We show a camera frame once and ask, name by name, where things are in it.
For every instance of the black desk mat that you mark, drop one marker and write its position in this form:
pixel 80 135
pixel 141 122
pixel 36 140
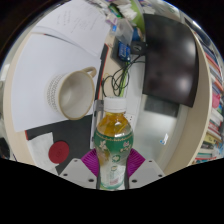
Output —
pixel 78 133

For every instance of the white paper napkin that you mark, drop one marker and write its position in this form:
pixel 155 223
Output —
pixel 38 150

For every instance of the black computer monitor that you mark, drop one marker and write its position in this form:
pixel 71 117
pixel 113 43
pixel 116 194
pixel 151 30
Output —
pixel 170 60

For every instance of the black wall panel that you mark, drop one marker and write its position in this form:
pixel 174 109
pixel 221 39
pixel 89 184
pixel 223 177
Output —
pixel 161 106

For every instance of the green-labelled clear drink bottle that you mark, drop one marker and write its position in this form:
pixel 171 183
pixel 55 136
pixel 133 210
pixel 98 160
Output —
pixel 113 143

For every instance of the grey metal stand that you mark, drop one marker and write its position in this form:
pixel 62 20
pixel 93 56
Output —
pixel 98 107

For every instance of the handwritten white paper sheet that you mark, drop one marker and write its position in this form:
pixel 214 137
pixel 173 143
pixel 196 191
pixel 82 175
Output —
pixel 76 23

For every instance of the clear plastic box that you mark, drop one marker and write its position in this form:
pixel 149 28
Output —
pixel 124 30

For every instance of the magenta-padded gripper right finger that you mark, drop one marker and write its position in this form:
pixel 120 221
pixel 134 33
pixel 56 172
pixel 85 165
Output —
pixel 148 170

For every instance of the small blue box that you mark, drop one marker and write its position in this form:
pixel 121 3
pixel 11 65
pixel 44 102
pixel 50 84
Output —
pixel 124 51

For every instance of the flat round red coaster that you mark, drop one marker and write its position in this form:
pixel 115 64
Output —
pixel 59 152

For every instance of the wall shelf with books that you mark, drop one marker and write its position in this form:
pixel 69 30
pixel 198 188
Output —
pixel 213 110

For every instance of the cream ceramic mug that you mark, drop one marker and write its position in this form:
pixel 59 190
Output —
pixel 76 95

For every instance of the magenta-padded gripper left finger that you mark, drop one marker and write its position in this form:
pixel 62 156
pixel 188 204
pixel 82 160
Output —
pixel 75 171

